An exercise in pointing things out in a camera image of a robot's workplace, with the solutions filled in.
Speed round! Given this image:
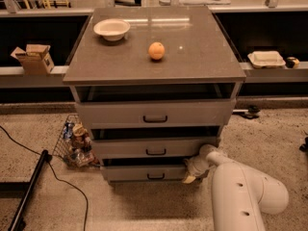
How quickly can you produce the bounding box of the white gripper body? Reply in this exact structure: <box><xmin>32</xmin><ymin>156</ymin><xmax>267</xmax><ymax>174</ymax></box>
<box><xmin>185</xmin><ymin>155</ymin><xmax>214</xmax><ymax>179</ymax></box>

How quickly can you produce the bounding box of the grey bottom drawer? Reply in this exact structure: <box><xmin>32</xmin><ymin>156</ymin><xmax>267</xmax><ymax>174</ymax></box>
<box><xmin>101</xmin><ymin>165</ymin><xmax>186</xmax><ymax>182</ymax></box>

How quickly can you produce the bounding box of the grey drawer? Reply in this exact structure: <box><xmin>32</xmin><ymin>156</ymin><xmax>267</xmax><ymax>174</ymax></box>
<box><xmin>75</xmin><ymin>100</ymin><xmax>236</xmax><ymax>129</ymax></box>
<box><xmin>92</xmin><ymin>137</ymin><xmax>220</xmax><ymax>159</ymax></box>
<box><xmin>101</xmin><ymin>165</ymin><xmax>186</xmax><ymax>182</ymax></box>

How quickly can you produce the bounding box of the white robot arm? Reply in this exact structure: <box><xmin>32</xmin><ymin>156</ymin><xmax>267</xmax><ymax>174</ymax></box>
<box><xmin>183</xmin><ymin>144</ymin><xmax>289</xmax><ymax>231</ymax></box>

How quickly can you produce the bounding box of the grey top drawer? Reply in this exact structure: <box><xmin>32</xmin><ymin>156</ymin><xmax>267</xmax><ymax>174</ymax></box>
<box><xmin>75</xmin><ymin>100</ymin><xmax>236</xmax><ymax>129</ymax></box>

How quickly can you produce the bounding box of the grey middle drawer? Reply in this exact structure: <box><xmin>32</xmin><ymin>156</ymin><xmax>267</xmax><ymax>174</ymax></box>
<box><xmin>92</xmin><ymin>137</ymin><xmax>220</xmax><ymax>159</ymax></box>

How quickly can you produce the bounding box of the grey drawer cabinet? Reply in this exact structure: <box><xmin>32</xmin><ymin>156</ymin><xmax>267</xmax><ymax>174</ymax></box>
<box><xmin>64</xmin><ymin>7</ymin><xmax>245</xmax><ymax>183</ymax></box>

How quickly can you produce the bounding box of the open cardboard box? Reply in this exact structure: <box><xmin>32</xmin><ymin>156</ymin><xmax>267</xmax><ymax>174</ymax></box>
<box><xmin>11</xmin><ymin>44</ymin><xmax>54</xmax><ymax>75</ymax></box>

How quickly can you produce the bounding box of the orange fruit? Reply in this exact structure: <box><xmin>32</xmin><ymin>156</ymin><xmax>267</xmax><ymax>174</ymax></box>
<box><xmin>148</xmin><ymin>42</ymin><xmax>165</xmax><ymax>61</ymax></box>

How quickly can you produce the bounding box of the white foam takeout container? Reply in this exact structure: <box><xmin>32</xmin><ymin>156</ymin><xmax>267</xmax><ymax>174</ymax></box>
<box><xmin>247</xmin><ymin>51</ymin><xmax>285</xmax><ymax>68</ymax></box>

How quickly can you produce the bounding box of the black yellow tape measure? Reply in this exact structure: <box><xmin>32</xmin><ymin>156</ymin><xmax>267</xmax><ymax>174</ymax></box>
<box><xmin>285</xmin><ymin>57</ymin><xmax>299</xmax><ymax>68</ymax></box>

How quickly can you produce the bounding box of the white paper bowl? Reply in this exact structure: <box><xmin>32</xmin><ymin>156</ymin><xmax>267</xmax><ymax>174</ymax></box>
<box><xmin>93</xmin><ymin>19</ymin><xmax>130</xmax><ymax>41</ymax></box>

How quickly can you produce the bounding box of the black floor bracket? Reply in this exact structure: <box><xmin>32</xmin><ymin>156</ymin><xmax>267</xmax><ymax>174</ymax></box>
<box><xmin>233</xmin><ymin>106</ymin><xmax>260</xmax><ymax>119</ymax></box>

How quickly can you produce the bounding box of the wire basket with items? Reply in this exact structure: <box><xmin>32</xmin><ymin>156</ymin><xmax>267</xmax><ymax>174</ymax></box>
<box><xmin>52</xmin><ymin>115</ymin><xmax>100</xmax><ymax>167</ymax></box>

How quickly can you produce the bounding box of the black floor cable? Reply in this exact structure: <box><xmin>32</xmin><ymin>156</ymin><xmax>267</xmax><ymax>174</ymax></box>
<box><xmin>0</xmin><ymin>124</ymin><xmax>90</xmax><ymax>231</ymax></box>

